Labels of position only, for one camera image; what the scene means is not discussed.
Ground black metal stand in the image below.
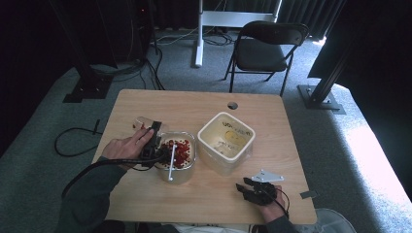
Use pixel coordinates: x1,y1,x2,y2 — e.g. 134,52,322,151
296,18,361,115
48,0,115,104

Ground white cloth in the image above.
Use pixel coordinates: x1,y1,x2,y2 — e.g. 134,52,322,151
161,222,254,233

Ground person's right hand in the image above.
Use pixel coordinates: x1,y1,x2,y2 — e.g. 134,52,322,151
258,185,288,224

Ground person's left hand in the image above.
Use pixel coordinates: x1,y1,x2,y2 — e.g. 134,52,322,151
101,128,155,171

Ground translucent white bin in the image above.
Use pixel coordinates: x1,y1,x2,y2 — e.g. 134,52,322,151
315,208,358,233

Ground white square container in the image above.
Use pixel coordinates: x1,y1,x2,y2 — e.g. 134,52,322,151
196,111,257,178

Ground black equipment rack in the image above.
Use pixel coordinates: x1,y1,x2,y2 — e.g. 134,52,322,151
96,0,155,64

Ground pile of red dried fruit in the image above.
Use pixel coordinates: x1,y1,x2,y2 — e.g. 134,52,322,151
160,139,192,169

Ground white plastic spoon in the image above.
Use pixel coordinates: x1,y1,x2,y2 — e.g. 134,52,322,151
167,144,178,182

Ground dark curtain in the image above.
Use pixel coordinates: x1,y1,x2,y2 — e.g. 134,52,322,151
306,0,412,202

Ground white metal desk frame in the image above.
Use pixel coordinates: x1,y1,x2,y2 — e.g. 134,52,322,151
193,0,283,68

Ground clear square glass container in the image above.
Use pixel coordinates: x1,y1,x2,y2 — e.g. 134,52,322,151
154,130,198,185

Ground grey tape piece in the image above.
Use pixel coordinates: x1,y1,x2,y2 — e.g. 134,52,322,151
299,189,320,200

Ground right hand-held gripper cable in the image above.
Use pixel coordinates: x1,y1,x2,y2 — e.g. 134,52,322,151
274,186,291,218

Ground bundle of black floor cables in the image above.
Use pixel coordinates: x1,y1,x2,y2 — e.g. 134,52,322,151
90,45,167,91

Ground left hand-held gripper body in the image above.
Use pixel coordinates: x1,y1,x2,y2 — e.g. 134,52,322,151
139,120,163,168

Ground black folding chair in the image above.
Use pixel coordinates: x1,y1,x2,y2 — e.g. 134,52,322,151
223,19,310,97

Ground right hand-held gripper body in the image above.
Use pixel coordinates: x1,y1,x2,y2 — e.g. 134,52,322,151
251,169,286,207

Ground grey floor cables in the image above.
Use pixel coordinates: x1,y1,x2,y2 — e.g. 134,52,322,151
152,27,235,47

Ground black cable with plug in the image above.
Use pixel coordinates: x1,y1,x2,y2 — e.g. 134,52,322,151
53,118,104,158

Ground hand-held gripper cable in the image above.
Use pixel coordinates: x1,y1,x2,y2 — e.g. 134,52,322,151
274,186,291,218
61,154,163,199

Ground left hand-held gripper cable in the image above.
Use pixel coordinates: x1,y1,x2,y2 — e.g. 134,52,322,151
61,154,163,199

